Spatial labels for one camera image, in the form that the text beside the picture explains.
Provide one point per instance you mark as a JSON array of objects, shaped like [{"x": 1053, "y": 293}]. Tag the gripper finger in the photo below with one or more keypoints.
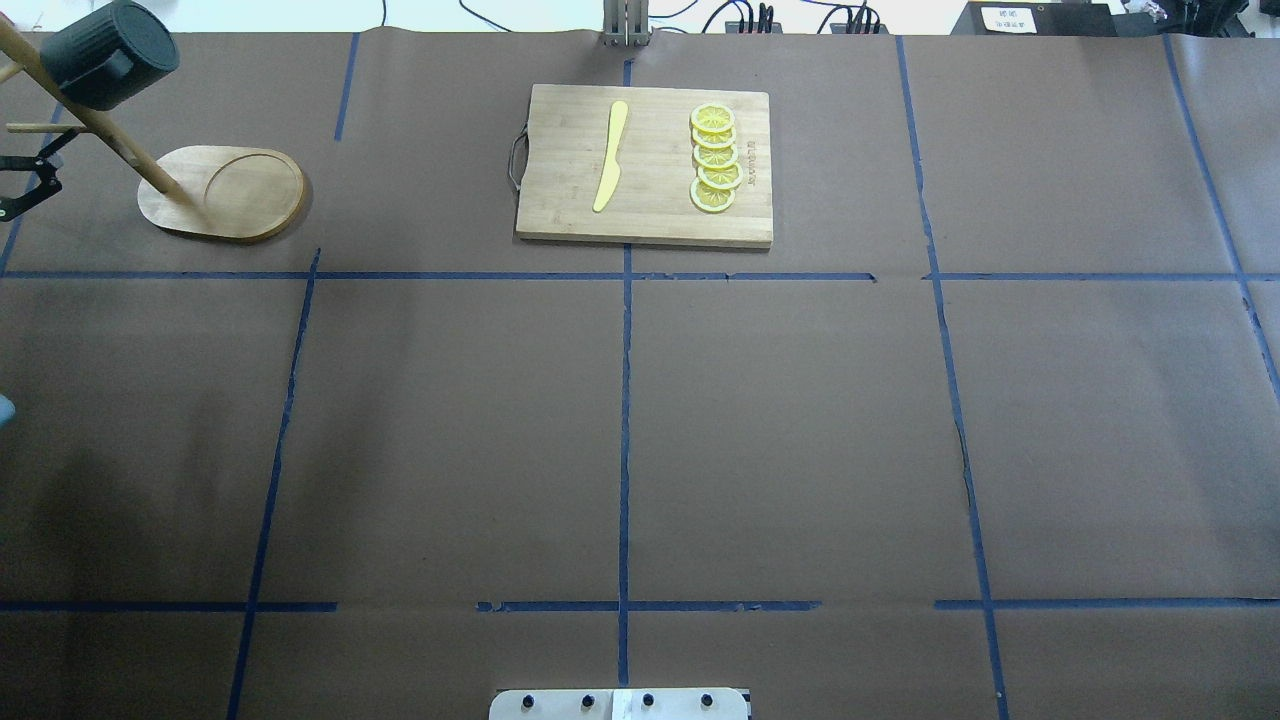
[
  {"x": 43, "y": 184},
  {"x": 47, "y": 159}
]

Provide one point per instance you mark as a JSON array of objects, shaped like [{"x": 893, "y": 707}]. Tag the blue mug yellow inside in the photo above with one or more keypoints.
[{"x": 109, "y": 56}]

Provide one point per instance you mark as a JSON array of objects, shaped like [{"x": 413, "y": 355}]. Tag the wooden cup storage rack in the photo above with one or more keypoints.
[{"x": 214, "y": 192}]

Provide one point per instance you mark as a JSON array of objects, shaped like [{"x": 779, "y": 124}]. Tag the wooden cutting board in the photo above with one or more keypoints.
[{"x": 566, "y": 137}]

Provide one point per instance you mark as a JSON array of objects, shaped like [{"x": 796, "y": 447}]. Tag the yellow plastic knife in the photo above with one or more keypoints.
[{"x": 611, "y": 167}]

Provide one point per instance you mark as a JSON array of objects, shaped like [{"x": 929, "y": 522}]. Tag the lemon slice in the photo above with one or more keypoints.
[
  {"x": 725, "y": 139},
  {"x": 711, "y": 199},
  {"x": 715, "y": 159},
  {"x": 726, "y": 178},
  {"x": 712, "y": 118}
]

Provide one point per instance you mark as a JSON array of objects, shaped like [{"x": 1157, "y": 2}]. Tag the white mounting pillar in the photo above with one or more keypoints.
[{"x": 622, "y": 703}]

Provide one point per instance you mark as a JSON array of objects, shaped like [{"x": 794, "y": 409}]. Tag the black power strip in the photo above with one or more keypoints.
[
  {"x": 857, "y": 19},
  {"x": 754, "y": 18}
]

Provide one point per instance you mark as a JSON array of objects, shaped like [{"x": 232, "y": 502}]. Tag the black box with label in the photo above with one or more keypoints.
[{"x": 1038, "y": 18}]

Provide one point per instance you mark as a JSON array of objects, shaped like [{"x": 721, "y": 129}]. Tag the aluminium frame post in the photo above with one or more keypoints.
[{"x": 626, "y": 23}]

